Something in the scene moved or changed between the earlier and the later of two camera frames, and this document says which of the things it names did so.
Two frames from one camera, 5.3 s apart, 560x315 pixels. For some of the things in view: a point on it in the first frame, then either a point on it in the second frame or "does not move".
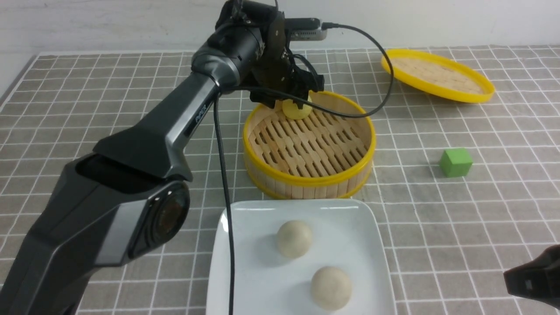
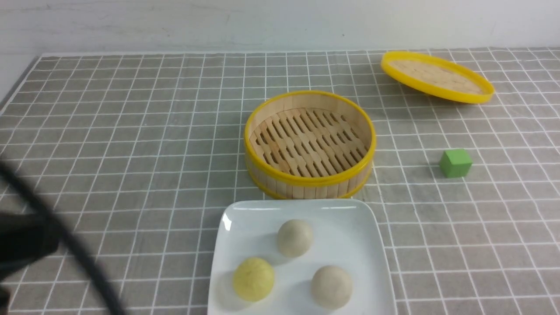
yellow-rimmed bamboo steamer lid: (439, 75) does not move
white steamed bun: (330, 288) does not move
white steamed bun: (294, 239) does not move
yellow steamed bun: (292, 110) -> (253, 278)
